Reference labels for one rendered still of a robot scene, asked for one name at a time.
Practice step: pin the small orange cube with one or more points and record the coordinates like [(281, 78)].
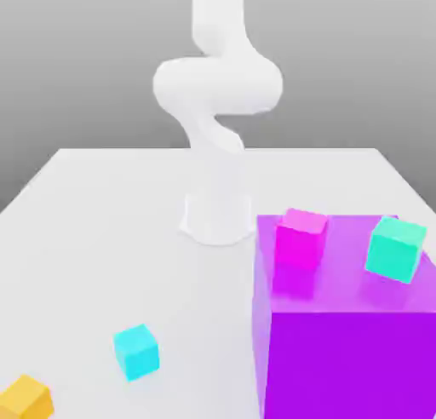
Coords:
[(24, 400)]

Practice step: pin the small cyan cube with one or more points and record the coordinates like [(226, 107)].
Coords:
[(138, 354)]

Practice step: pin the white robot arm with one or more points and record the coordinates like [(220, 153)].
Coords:
[(218, 85)]

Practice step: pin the small magenta cube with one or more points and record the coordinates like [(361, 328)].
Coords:
[(297, 245)]

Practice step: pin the large purple box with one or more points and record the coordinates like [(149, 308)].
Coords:
[(340, 364)]

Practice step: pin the small teal cube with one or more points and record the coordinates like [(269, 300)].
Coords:
[(391, 252)]

